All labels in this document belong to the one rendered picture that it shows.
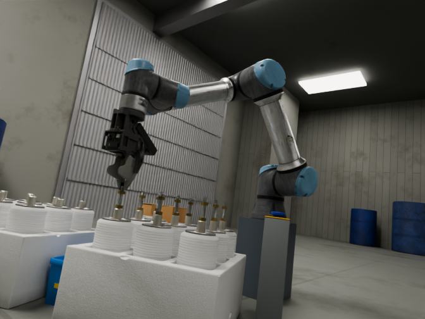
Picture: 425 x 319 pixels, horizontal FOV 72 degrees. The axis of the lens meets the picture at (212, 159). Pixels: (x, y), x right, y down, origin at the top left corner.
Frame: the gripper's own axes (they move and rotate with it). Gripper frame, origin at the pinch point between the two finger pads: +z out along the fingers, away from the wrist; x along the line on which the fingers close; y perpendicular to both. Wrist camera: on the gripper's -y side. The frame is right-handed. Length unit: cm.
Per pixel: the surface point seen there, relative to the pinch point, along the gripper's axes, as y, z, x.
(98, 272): 7.6, 20.9, 4.4
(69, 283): 9.4, 24.8, -2.8
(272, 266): -24.1, 16.6, 36.0
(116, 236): 3.6, 12.9, 3.7
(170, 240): -2.2, 12.1, 16.2
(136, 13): -228, -277, -269
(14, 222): 11.6, 13.8, -27.3
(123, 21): -206, -248, -268
